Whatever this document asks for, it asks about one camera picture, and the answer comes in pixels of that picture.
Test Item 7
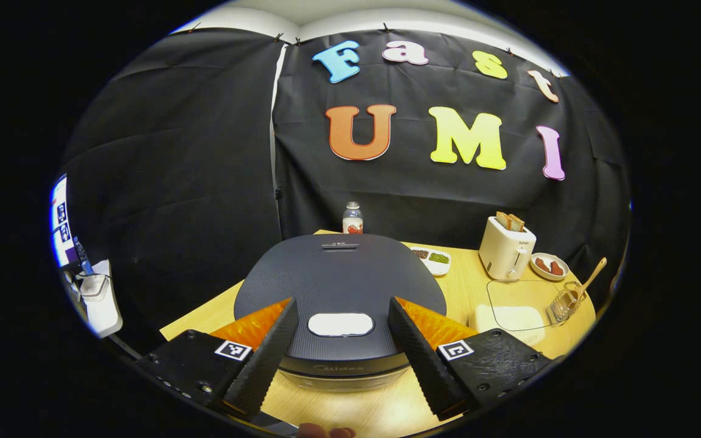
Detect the white toaster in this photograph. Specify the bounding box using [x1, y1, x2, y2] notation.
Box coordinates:
[478, 215, 537, 281]

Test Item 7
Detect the white round plate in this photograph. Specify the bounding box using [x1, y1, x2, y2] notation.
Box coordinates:
[530, 252, 570, 282]

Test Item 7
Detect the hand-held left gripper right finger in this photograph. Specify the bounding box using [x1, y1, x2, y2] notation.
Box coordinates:
[387, 296, 555, 422]

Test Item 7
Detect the white divided dish of beans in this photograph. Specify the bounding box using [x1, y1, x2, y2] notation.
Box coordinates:
[408, 246, 452, 277]

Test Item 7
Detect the small clear bottle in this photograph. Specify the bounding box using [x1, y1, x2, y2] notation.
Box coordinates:
[342, 201, 364, 235]

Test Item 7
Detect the computer screen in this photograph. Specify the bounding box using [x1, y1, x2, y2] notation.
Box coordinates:
[51, 173, 72, 268]

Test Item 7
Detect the white box device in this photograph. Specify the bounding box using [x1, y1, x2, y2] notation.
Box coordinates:
[75, 260, 124, 339]

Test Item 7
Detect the dark grey rice cooker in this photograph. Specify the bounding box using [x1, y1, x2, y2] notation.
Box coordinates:
[233, 234, 447, 392]

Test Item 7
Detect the clear box of white rice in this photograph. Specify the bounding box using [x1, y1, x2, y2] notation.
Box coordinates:
[468, 279, 567, 346]

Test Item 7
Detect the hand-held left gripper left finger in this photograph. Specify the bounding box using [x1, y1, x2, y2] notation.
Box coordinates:
[134, 297, 300, 420]

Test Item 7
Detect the wooden spoon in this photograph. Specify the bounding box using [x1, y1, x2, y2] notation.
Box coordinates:
[563, 257, 608, 305]

